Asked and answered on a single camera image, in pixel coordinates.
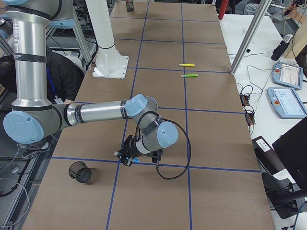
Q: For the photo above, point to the green highlighter pen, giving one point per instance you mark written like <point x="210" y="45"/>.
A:
<point x="189" y="75"/>

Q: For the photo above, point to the red cylinder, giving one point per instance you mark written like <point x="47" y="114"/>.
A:
<point x="222" y="9"/>

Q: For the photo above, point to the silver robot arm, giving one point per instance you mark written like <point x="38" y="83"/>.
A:
<point x="30" y="19"/>

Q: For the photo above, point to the person in black jacket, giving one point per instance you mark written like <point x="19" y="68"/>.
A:
<point x="62" y="76"/>

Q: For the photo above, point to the near black mesh pen cup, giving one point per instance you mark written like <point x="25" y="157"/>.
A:
<point x="80" y="172"/>

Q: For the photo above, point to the black water bottle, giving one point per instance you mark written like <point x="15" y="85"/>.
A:
<point x="280" y="49"/>

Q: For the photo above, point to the yellow highlighter pen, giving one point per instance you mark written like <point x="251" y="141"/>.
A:
<point x="186" y="65"/>

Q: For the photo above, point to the aluminium frame post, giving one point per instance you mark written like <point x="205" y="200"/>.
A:
<point x="257" y="18"/>

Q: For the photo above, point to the black mesh pen cup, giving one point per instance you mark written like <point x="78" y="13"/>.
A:
<point x="80" y="172"/>
<point x="129" y="5"/>

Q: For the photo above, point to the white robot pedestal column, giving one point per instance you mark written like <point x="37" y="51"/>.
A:
<point x="109" y="62"/>

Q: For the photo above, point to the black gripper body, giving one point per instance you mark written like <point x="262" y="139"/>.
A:
<point x="130" y="146"/>

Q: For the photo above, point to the black monitor stand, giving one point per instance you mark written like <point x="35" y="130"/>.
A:
<point x="286" y="197"/>

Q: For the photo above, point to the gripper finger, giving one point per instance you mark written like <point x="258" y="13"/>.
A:
<point x="120" y="154"/>
<point x="129" y="162"/>

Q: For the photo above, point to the black device with white label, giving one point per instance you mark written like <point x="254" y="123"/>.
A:
<point x="267" y="156"/>

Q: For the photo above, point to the far teach pendant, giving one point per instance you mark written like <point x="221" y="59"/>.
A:
<point x="288" y="75"/>

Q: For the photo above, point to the far black mesh pen cup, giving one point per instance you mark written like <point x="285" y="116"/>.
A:
<point x="129" y="5"/>

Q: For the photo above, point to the black orange adapter box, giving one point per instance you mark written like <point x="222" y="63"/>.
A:
<point x="244" y="100"/>

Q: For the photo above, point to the near teach pendant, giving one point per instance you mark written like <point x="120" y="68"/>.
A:
<point x="286" y="103"/>

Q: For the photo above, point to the teach pendant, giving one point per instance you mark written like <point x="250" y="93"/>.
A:
<point x="286" y="103"/>
<point x="288" y="75"/>

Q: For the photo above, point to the blue highlighter pen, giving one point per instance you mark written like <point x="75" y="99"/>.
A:
<point x="133" y="159"/>

